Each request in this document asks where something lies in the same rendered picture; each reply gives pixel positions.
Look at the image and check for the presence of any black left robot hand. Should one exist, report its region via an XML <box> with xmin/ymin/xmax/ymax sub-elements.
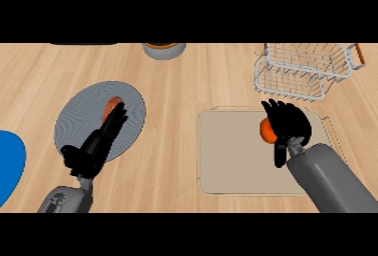
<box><xmin>58</xmin><ymin>101</ymin><xmax>129</xmax><ymax>180</ymax></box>

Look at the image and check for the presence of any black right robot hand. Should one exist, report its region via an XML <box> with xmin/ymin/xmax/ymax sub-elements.
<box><xmin>259</xmin><ymin>98</ymin><xmax>312</xmax><ymax>169</ymax></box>

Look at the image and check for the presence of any orange squash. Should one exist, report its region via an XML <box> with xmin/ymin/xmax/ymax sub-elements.
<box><xmin>258</xmin><ymin>117</ymin><xmax>277</xmax><ymax>145</ymax></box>

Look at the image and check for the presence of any beige rectangular tray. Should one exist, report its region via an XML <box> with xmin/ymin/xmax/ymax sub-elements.
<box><xmin>196</xmin><ymin>105</ymin><xmax>348</xmax><ymax>197</ymax></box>

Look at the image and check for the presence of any grey round plate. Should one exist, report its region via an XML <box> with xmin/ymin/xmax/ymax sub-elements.
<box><xmin>52</xmin><ymin>80</ymin><xmax>147</xmax><ymax>164</ymax></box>

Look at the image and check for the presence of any orange sweet potato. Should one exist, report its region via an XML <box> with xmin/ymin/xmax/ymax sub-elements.
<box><xmin>100</xmin><ymin>96</ymin><xmax>123</xmax><ymax>124</ymax></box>

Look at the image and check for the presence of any blue round plate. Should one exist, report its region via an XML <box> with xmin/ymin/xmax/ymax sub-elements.
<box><xmin>0</xmin><ymin>130</ymin><xmax>27</xmax><ymax>208</ymax></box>

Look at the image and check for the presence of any grey pot with orange rim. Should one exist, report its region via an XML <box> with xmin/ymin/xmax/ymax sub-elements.
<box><xmin>141</xmin><ymin>43</ymin><xmax>187</xmax><ymax>61</ymax></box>

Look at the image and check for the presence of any white wire tiered basket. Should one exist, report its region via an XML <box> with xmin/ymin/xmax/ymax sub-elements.
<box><xmin>252</xmin><ymin>43</ymin><xmax>367</xmax><ymax>103</ymax></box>

